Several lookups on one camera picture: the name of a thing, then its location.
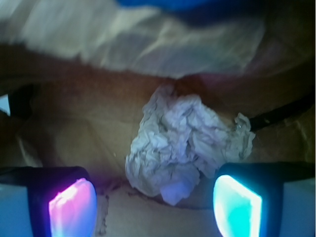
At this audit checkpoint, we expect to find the gripper right finger glowing cyan pad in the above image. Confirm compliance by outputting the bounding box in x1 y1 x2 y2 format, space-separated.
213 161 316 237

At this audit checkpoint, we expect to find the gripper left finger glowing pink pad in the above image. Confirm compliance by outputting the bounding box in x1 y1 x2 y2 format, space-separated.
0 166 97 237

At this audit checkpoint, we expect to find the blue tape top edge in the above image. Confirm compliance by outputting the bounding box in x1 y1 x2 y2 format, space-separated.
118 0 251 26

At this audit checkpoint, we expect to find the white paper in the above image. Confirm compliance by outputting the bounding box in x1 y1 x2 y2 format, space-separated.
125 86 255 206

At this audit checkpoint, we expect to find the black tape top left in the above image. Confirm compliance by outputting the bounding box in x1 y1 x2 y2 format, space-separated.
249 91 316 131

